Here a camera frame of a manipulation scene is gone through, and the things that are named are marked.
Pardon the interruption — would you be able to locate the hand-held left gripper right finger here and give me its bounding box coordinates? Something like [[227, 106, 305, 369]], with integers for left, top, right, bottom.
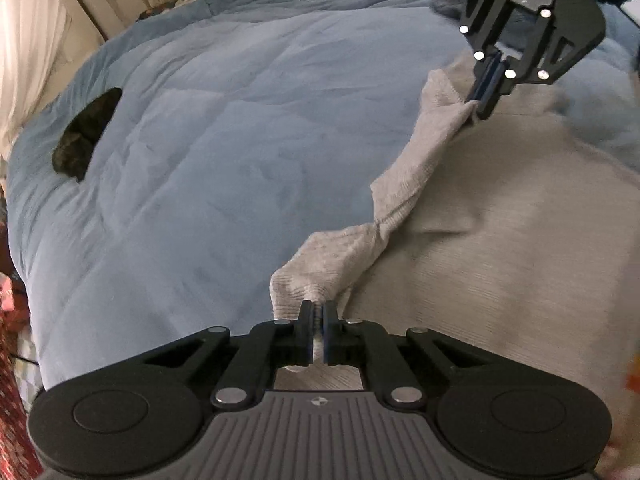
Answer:
[[324, 301, 496, 407]]

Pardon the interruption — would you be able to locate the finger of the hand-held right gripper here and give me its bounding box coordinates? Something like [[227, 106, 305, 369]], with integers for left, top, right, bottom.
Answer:
[[477, 6, 571, 121], [459, 0, 511, 106]]

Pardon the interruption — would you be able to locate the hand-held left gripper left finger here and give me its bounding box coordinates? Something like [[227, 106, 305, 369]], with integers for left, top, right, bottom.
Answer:
[[142, 301, 316, 407]]

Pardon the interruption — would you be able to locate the grey knitted sweater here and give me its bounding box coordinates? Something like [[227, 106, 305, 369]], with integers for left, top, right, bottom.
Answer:
[[270, 52, 640, 411]]

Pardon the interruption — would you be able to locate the blue fleece blanket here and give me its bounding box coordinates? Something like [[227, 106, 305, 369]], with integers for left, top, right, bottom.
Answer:
[[0, 0, 640, 391]]

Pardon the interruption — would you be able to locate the black cloth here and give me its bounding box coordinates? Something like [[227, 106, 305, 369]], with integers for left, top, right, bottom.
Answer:
[[52, 87, 123, 182]]

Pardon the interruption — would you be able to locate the table with red patterned tablecloth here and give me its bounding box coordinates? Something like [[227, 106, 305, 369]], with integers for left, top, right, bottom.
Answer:
[[0, 220, 43, 480]]

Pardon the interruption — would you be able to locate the multicoloured knitted blanket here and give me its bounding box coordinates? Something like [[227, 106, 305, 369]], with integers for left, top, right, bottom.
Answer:
[[137, 0, 211, 23]]

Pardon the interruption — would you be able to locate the white sheer curtain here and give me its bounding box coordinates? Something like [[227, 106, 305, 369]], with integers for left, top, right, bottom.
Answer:
[[0, 0, 73, 161]]

